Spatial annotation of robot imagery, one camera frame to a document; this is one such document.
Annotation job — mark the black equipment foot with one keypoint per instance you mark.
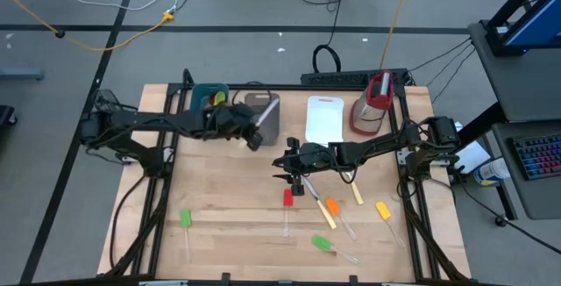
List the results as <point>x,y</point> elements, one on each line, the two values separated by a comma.
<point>5,117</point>

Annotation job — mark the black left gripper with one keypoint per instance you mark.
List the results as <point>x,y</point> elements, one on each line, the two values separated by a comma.
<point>230,121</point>

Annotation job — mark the red silicone spoon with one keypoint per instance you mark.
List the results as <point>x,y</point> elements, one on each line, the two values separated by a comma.
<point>212,98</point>

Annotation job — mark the lime green silicone spoon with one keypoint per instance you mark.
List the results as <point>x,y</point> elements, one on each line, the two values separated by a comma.
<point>221,98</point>

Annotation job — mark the red and grey container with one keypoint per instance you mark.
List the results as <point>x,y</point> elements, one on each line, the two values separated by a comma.
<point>372,110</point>

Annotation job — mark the black aluminium table frame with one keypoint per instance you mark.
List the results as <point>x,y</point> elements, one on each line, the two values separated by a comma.
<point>285,87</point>

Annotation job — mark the grey metal floor foot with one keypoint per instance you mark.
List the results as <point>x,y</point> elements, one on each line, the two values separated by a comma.
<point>22,74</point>

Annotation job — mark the white bottle blue yellow label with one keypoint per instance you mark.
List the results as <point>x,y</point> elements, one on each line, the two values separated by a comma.
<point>493,171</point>

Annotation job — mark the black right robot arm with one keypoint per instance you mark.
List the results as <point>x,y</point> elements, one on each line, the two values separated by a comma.
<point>381,143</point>

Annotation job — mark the grey monitor desk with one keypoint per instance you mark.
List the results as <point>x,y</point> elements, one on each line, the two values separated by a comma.
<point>504,84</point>

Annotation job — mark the black power strip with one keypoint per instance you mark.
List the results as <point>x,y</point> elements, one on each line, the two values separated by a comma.
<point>333,77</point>

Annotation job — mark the black monitor stand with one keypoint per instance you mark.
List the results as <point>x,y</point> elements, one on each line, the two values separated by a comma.
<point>517,1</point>

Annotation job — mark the backlit computer keyboard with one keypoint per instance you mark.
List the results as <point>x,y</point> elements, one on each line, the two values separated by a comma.
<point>539,156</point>

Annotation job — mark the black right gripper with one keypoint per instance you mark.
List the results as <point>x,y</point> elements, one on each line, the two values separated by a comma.
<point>315,159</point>

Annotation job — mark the grey keyboard desk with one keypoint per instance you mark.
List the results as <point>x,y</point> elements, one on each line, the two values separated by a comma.
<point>539,198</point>

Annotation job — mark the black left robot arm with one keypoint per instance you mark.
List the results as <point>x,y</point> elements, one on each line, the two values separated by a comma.
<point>144,121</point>

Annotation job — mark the teal plastic bin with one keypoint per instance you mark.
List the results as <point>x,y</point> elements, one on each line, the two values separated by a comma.
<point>199,97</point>

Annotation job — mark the white paper sheet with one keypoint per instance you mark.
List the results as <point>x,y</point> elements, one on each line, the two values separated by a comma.
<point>475,156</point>

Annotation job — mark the black mesh power supply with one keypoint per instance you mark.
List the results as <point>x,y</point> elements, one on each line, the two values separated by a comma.
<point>107,99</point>

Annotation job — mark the white plastic bin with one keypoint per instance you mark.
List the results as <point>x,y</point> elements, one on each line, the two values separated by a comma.
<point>324,119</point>

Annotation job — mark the blue-screen computer monitor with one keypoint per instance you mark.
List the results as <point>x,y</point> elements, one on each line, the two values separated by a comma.
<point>539,23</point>

